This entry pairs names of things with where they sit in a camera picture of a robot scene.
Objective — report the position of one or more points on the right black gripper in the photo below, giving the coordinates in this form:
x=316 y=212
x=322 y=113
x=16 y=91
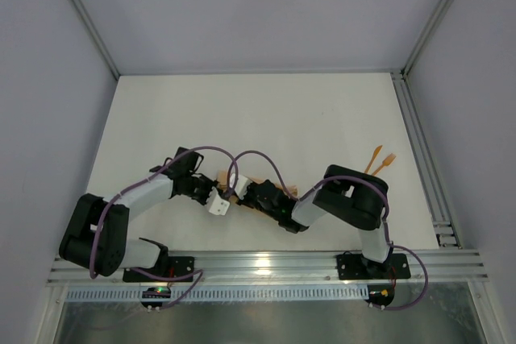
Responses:
x=252 y=194

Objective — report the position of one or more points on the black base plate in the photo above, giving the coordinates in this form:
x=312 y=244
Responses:
x=354 y=266
x=181 y=267

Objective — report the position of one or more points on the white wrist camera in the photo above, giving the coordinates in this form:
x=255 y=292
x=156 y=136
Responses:
x=216 y=205
x=239 y=184

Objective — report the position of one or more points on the orange plastic knife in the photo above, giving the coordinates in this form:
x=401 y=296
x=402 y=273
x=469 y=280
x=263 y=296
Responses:
x=375 y=154

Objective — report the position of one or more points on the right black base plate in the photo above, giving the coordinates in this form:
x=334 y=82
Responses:
x=354 y=266

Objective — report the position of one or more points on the controller board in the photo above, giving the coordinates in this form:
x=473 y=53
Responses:
x=379 y=297
x=154 y=298

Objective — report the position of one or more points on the left controller board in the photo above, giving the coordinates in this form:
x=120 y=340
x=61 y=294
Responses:
x=154 y=298

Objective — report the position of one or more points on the peach satin napkin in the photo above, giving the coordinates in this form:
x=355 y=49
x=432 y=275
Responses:
x=227 y=193

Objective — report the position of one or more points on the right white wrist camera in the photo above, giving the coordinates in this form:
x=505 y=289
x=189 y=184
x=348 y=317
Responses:
x=239 y=184

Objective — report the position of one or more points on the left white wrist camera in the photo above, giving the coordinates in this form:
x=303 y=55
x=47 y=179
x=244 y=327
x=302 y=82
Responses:
x=216 y=205

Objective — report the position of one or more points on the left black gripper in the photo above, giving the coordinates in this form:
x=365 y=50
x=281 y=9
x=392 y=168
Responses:
x=205 y=189

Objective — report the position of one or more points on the orange plastic fork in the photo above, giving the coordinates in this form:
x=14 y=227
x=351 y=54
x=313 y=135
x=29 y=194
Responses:
x=384 y=164

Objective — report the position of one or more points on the left aluminium corner post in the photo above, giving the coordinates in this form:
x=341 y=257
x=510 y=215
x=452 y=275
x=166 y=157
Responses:
x=92 y=31

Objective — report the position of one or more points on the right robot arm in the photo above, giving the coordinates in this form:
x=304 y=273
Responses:
x=353 y=197

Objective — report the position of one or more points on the aluminium corner post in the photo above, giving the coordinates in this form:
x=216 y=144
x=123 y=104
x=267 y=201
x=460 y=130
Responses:
x=436 y=17
x=92 y=31

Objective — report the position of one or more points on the right aluminium corner post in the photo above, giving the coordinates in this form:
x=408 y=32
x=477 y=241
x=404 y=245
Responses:
x=436 y=17

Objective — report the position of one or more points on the right controller board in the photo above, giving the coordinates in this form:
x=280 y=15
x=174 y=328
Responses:
x=379 y=297

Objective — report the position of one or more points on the aluminium front rail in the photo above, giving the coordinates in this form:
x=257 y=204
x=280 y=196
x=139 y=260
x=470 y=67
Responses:
x=283 y=267

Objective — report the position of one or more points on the right aluminium side rail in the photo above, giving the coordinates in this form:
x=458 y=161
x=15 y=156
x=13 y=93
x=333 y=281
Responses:
x=447 y=235

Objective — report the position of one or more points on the slotted grey cable duct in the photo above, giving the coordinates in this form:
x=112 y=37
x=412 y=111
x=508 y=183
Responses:
x=219 y=293

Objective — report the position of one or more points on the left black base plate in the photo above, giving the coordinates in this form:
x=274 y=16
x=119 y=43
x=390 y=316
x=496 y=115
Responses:
x=181 y=267

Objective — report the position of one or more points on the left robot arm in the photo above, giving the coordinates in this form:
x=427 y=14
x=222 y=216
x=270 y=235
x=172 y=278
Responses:
x=96 y=237

